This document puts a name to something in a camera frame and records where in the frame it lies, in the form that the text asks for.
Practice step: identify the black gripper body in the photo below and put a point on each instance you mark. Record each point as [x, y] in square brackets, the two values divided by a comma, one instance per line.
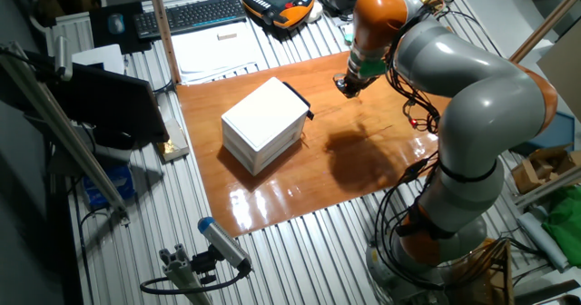
[361, 80]

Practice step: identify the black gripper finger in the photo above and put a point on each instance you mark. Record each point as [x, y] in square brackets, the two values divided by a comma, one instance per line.
[340, 81]
[354, 92]

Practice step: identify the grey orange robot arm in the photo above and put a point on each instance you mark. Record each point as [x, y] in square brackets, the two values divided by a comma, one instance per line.
[476, 105]

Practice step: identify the open cardboard box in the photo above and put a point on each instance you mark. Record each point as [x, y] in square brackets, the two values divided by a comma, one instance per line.
[540, 169]

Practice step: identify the white round object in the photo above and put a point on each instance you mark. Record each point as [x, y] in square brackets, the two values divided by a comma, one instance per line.
[314, 12]

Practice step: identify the small wooden block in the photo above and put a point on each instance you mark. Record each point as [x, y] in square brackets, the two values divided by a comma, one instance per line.
[227, 36]

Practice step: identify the brown wooden board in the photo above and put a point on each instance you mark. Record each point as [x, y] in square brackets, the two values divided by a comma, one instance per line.
[281, 191]

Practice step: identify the white paper stack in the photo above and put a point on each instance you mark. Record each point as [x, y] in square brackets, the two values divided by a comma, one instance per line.
[213, 55]

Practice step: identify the black computer keyboard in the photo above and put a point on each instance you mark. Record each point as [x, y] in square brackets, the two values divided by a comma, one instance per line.
[190, 16]

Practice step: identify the small gold box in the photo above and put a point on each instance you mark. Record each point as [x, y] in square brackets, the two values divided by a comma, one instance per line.
[174, 141]

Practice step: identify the blue box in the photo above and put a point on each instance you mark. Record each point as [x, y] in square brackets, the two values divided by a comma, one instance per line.
[554, 134]

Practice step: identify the brown cardboard sheet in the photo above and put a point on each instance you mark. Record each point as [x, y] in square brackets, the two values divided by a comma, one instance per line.
[565, 78]

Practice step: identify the aluminium bar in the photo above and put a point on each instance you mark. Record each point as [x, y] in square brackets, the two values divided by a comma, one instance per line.
[549, 187]

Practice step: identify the wooden crate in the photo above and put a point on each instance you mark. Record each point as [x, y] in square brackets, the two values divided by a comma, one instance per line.
[485, 273]

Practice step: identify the grey computer mouse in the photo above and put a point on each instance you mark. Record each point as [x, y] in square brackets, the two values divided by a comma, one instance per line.
[116, 23]

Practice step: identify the black monitor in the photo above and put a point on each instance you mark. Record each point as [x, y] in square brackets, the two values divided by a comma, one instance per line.
[109, 105]

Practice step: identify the white roll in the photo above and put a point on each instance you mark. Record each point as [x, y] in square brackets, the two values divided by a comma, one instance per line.
[542, 241]

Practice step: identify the white flat box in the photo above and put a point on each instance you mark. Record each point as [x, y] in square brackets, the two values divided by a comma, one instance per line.
[97, 57]

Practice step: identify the black mouse pad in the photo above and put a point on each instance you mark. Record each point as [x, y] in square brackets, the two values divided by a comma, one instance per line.
[100, 39]

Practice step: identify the green cloth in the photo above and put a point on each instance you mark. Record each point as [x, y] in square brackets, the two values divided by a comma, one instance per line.
[565, 223]

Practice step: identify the blue packet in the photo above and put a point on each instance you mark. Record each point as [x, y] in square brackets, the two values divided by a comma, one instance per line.
[109, 187]

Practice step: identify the long aluminium strut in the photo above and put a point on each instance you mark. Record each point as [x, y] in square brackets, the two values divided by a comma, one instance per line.
[68, 137]

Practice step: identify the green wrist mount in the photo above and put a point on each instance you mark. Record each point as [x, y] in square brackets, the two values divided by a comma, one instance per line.
[372, 68]

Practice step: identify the white drawer cabinet frame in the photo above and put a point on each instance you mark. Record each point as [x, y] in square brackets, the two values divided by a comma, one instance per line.
[263, 119]

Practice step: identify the wooden frame post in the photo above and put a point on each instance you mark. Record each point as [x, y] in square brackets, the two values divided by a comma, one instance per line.
[163, 32]
[544, 26]

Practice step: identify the grey camera with blue end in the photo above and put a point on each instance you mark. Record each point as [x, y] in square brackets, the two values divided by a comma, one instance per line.
[222, 241]

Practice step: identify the aluminium profile mount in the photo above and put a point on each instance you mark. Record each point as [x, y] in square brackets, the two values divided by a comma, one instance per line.
[181, 273]

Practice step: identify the silver camera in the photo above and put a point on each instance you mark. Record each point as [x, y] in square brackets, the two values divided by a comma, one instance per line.
[62, 57]

